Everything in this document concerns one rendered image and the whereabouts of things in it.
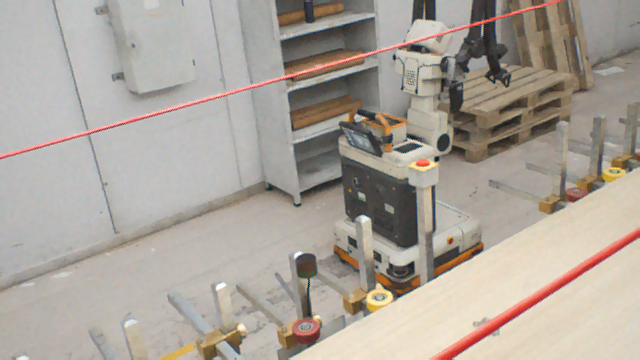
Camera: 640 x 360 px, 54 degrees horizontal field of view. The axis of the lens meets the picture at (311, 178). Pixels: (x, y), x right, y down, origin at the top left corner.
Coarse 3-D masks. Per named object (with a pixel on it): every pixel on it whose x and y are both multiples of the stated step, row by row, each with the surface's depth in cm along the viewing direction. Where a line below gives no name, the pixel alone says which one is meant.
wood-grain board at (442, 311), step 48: (624, 192) 236; (528, 240) 212; (576, 240) 209; (432, 288) 192; (480, 288) 190; (528, 288) 187; (576, 288) 185; (624, 288) 182; (336, 336) 176; (384, 336) 174; (432, 336) 172; (528, 336) 168; (576, 336) 166; (624, 336) 164
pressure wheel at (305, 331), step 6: (294, 324) 182; (300, 324) 182; (306, 324) 181; (312, 324) 182; (318, 324) 181; (294, 330) 180; (300, 330) 180; (306, 330) 180; (312, 330) 179; (318, 330) 180; (294, 336) 180; (300, 336) 178; (306, 336) 178; (312, 336) 178; (318, 336) 180; (300, 342) 179; (306, 342) 178
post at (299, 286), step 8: (296, 280) 182; (304, 280) 183; (296, 288) 183; (304, 288) 183; (296, 296) 185; (304, 296) 184; (296, 304) 187; (304, 304) 185; (296, 312) 189; (304, 312) 186
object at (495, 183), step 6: (492, 180) 273; (498, 180) 272; (492, 186) 273; (498, 186) 270; (504, 186) 267; (510, 186) 266; (510, 192) 266; (516, 192) 263; (522, 192) 260; (528, 192) 259; (534, 192) 258; (528, 198) 258; (534, 198) 256; (540, 198) 253; (558, 204) 247; (564, 204) 246; (558, 210) 248
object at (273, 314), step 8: (240, 288) 212; (248, 288) 211; (248, 296) 208; (256, 296) 206; (256, 304) 204; (264, 304) 201; (264, 312) 200; (272, 312) 197; (280, 312) 196; (272, 320) 197; (280, 320) 193; (288, 320) 192; (312, 344) 182
